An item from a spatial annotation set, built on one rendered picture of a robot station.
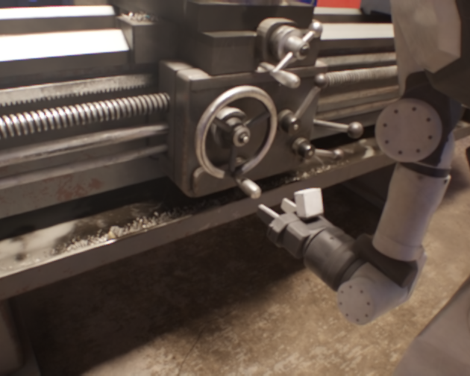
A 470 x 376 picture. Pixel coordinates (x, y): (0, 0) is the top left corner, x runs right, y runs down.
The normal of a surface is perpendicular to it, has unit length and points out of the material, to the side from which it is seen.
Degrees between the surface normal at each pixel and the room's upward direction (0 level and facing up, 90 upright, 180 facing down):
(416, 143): 78
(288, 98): 90
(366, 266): 11
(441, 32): 127
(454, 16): 102
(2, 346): 90
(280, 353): 0
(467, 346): 90
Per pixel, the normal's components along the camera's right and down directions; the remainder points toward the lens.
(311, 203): 0.58, 0.00
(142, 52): 0.58, 0.48
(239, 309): 0.10, -0.84
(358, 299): -0.78, 0.08
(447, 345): -0.75, 0.29
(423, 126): -0.50, 0.22
